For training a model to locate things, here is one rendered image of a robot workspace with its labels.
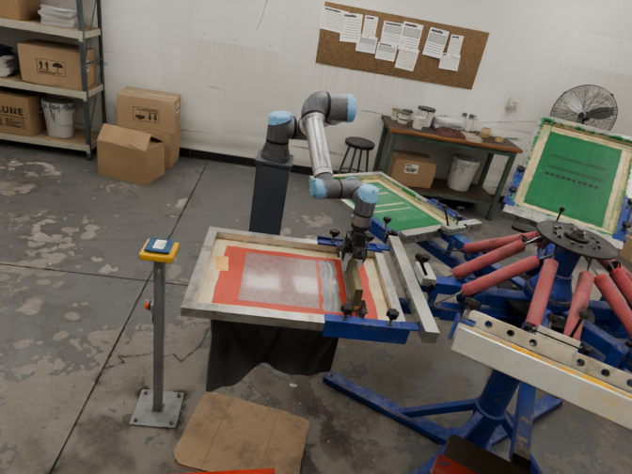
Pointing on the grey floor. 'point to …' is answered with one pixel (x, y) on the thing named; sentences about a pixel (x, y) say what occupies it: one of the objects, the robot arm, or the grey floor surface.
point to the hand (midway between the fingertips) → (350, 270)
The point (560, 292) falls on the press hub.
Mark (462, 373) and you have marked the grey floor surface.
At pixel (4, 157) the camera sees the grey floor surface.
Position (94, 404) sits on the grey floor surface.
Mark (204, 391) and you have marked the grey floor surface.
